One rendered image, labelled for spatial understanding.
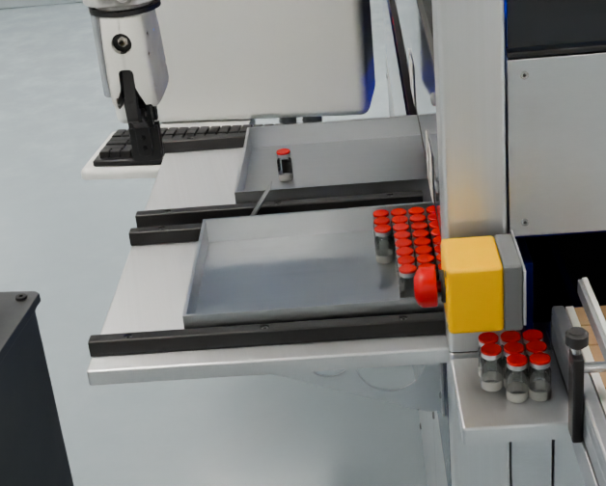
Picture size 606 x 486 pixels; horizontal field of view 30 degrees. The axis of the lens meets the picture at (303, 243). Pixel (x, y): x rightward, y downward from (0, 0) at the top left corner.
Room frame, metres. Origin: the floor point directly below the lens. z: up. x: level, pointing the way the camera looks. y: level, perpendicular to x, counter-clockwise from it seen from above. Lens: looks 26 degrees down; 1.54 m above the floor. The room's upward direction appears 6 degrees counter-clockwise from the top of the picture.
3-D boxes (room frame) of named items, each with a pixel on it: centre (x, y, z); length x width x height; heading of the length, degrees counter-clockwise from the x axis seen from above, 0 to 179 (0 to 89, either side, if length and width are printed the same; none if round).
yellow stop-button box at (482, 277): (0.99, -0.17, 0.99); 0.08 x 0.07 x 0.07; 86
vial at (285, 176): (1.57, 0.02, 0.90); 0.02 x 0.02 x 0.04
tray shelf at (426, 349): (1.42, -0.01, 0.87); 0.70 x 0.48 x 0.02; 176
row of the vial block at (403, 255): (1.24, -0.12, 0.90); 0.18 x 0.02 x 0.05; 177
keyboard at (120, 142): (1.93, 0.15, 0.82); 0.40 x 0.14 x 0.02; 80
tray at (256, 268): (1.25, -0.03, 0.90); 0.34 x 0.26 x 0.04; 87
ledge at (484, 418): (0.97, -0.21, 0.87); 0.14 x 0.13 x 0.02; 86
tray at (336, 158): (1.58, -0.09, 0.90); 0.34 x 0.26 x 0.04; 86
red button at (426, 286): (0.99, -0.12, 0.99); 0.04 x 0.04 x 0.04; 86
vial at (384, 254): (1.28, -0.10, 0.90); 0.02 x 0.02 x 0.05
